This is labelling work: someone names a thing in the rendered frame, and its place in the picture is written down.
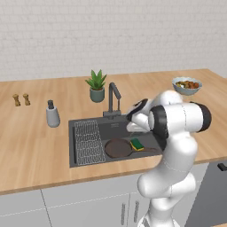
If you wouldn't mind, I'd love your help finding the grey soap dispenser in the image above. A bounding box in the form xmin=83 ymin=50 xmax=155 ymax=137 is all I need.
xmin=45 ymin=99 xmax=61 ymax=129

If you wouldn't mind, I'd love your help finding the green plant in grey pot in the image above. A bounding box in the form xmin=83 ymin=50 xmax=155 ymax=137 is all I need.
xmin=84 ymin=68 xmax=108 ymax=104

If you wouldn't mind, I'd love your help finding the dark grey tap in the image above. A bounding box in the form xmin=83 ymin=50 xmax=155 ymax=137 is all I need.
xmin=102 ymin=82 xmax=123 ymax=120

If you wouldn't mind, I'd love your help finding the grey cupboard handle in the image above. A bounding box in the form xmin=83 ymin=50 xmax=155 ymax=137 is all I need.
xmin=120 ymin=201 xmax=126 ymax=227
xmin=133 ymin=200 xmax=140 ymax=224

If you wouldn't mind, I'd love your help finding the bowl of fruit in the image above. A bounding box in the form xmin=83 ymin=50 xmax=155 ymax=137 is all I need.
xmin=171 ymin=76 xmax=204 ymax=97

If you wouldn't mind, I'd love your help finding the white drawer front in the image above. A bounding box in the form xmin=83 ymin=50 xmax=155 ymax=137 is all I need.
xmin=40 ymin=174 xmax=143 ymax=208
xmin=0 ymin=189 xmax=46 ymax=217

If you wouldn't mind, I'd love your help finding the wire rack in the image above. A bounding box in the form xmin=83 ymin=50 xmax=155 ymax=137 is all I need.
xmin=73 ymin=120 xmax=106 ymax=166

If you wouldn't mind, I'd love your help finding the grey dishwasher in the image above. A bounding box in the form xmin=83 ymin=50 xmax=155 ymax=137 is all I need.
xmin=184 ymin=160 xmax=227 ymax=227

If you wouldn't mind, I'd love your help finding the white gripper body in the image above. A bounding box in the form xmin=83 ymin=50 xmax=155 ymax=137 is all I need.
xmin=126 ymin=121 xmax=149 ymax=135

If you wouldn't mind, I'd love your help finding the brown shaker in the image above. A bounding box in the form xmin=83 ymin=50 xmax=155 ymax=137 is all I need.
xmin=12 ymin=93 xmax=22 ymax=107
xmin=22 ymin=92 xmax=32 ymax=106

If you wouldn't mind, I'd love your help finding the dark grey sink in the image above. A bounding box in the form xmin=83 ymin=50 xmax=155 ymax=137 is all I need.
xmin=68 ymin=115 xmax=164 ymax=168

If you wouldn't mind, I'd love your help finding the white cupboard door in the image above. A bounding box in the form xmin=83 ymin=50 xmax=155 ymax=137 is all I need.
xmin=129 ymin=192 xmax=153 ymax=227
xmin=0 ymin=207 xmax=53 ymax=227
xmin=47 ymin=192 xmax=131 ymax=227

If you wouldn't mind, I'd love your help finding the green and yellow sponge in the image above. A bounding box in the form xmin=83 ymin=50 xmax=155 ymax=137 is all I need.
xmin=129 ymin=137 xmax=145 ymax=152

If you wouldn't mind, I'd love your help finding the black dishwasher handle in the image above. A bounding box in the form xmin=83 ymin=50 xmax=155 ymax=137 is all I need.
xmin=216 ymin=162 xmax=227 ymax=173

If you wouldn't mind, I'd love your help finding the dark brown pan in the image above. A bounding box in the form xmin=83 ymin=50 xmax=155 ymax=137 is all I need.
xmin=104 ymin=138 xmax=160 ymax=159

